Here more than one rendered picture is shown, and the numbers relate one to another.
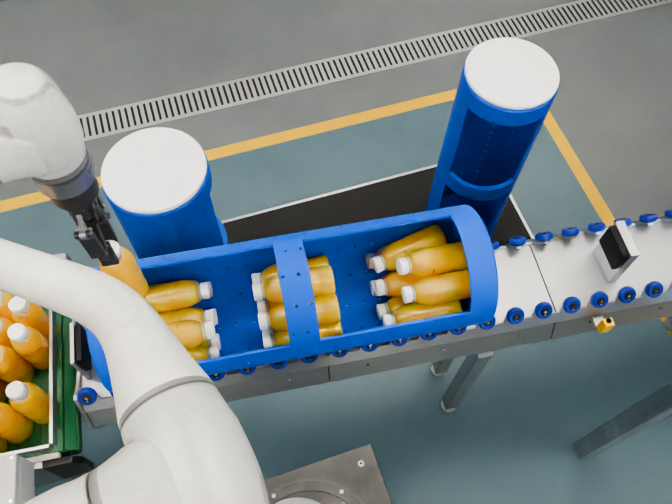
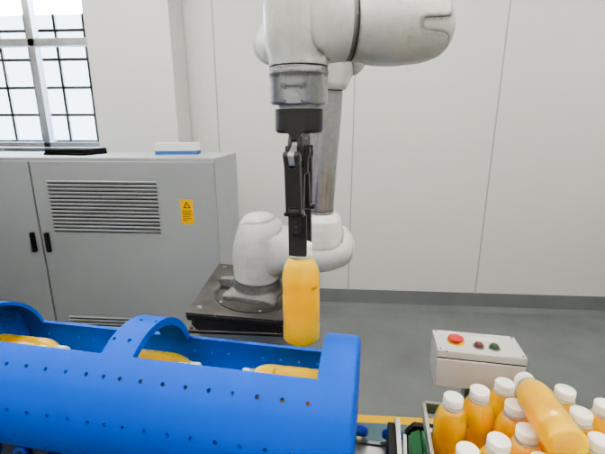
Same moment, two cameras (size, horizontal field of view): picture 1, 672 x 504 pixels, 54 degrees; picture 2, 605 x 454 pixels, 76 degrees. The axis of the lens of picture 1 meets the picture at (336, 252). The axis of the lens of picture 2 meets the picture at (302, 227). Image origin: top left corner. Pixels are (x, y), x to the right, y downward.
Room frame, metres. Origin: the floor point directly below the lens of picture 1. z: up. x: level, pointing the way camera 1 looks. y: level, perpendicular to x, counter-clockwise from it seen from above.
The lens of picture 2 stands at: (1.13, 0.68, 1.62)
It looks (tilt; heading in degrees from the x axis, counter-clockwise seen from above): 15 degrees down; 204
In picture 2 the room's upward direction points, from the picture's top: straight up
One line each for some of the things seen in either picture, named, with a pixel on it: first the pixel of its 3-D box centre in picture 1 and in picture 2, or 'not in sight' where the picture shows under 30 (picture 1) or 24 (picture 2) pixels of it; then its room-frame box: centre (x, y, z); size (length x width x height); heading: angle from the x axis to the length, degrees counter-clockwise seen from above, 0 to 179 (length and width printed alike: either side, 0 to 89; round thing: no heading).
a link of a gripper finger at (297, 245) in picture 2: (104, 232); (297, 235); (0.58, 0.42, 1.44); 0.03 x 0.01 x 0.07; 103
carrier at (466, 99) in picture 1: (480, 161); not in sight; (1.40, -0.50, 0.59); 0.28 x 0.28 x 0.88
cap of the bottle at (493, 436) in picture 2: not in sight; (498, 443); (0.47, 0.76, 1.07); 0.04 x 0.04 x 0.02
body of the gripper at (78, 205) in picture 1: (77, 194); (299, 137); (0.56, 0.41, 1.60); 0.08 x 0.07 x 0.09; 13
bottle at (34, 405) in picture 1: (32, 401); (448, 436); (0.38, 0.68, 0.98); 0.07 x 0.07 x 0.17
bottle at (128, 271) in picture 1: (122, 272); (301, 295); (0.55, 0.41, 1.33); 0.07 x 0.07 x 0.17
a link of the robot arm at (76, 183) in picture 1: (61, 167); (298, 88); (0.56, 0.41, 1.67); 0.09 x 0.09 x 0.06
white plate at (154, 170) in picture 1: (154, 169); not in sight; (1.00, 0.49, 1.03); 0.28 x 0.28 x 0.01
